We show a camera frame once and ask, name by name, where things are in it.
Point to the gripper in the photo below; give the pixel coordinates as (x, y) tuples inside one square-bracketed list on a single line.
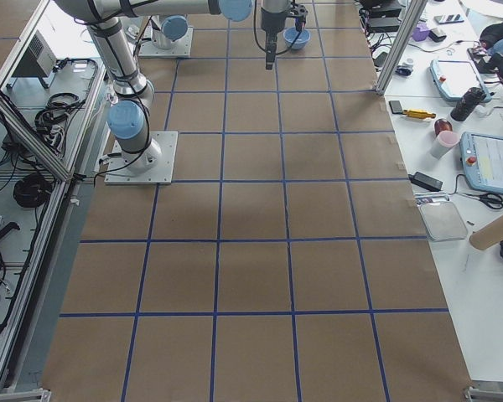
[(271, 23)]

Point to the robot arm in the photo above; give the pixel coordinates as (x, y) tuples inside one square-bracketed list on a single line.
[(168, 29), (128, 119)]

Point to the blue bowl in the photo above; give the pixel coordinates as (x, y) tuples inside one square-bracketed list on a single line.
[(296, 40)]

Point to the black phone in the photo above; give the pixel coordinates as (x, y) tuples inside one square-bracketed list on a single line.
[(396, 107)]

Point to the purple box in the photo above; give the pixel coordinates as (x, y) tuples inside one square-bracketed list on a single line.
[(420, 32)]

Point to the far teach pendant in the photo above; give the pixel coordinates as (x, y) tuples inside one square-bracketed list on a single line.
[(454, 77)]

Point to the teach pendant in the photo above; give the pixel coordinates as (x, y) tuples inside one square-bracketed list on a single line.
[(454, 77), (482, 161)]

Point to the red apple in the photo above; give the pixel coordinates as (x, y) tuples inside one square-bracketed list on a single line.
[(442, 125)]

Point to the black power adapter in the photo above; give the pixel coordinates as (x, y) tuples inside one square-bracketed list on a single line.
[(426, 182)]

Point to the pink lid cup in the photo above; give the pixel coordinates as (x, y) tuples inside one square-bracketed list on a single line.
[(444, 142)]

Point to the black water bottle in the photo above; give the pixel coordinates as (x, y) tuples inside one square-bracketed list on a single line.
[(467, 103)]

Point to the brown paper table cover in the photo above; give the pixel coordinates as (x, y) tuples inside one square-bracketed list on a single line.
[(287, 260)]

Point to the grey electronics box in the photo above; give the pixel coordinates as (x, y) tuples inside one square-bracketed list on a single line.
[(38, 61)]

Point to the near teach pendant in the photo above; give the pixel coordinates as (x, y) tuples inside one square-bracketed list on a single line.
[(482, 161)]

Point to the cardboard tube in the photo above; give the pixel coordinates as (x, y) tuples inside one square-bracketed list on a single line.
[(489, 235)]

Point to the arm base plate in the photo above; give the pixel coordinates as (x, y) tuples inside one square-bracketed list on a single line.
[(156, 165), (181, 49)]

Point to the aluminium frame post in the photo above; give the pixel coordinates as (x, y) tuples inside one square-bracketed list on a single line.
[(412, 15)]

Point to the black handled scissors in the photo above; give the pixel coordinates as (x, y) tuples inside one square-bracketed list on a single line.
[(491, 200)]

